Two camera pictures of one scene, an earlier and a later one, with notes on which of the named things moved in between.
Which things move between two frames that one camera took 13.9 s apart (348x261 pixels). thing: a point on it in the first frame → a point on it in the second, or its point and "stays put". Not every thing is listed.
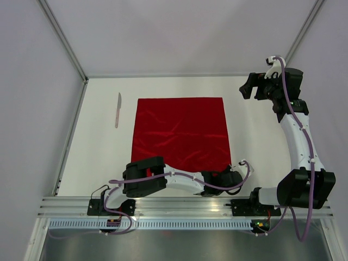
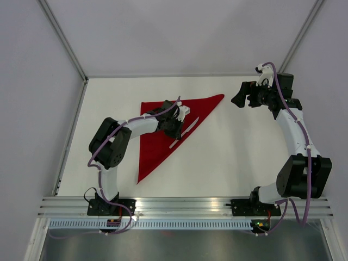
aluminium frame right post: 317,7 stays put
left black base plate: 95,207 stays put
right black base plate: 252,207 stays put
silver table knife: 119,106 → 188,129
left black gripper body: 227,171 → 173,126
